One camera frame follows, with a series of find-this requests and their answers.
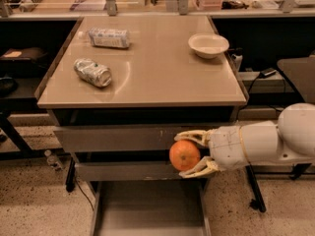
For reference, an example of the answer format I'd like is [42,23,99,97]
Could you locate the white bowl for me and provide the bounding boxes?
[188,33,229,59]

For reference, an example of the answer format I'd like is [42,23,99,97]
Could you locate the crushed silver soda can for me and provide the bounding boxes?
[74,58,112,88]

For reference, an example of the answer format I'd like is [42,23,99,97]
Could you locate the clear plastic water bottle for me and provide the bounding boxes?
[78,28,130,49]

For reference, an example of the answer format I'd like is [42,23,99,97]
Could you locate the open bottom grey drawer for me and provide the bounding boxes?
[90,180,212,236]

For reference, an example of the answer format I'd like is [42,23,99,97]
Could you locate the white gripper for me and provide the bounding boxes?
[174,126,250,178]

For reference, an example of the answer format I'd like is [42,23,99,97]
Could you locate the black table leg bar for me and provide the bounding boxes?
[246,165,267,212]

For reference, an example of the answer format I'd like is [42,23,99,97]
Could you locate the top grey drawer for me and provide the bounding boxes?
[54,123,223,152]

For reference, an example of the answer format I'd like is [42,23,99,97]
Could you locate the orange fruit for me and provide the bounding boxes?
[169,140,201,171]

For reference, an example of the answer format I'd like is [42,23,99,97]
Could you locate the grey drawer cabinet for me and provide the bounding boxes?
[33,15,250,192]

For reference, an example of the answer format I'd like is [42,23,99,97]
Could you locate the small bottle on floor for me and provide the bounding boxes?
[44,149,64,171]

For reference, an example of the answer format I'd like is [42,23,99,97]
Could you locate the dark phone on shelf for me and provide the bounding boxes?
[260,68,277,79]

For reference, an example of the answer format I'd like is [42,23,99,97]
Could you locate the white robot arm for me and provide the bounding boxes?
[175,103,315,178]

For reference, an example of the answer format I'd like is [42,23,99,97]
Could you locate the middle grey drawer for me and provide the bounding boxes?
[75,161,180,181]

